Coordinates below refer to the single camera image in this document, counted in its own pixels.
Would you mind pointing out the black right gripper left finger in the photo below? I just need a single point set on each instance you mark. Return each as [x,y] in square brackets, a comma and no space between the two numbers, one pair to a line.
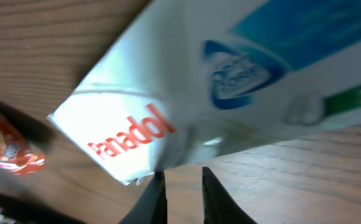
[151,208]

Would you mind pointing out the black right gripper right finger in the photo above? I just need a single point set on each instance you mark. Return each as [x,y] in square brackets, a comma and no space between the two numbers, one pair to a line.
[219,206]

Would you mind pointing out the white Panadol box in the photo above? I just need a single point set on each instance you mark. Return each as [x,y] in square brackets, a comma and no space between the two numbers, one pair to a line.
[192,80]

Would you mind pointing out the red chocolate bar wrapper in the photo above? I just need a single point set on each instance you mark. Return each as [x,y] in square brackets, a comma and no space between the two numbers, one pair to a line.
[15,153]

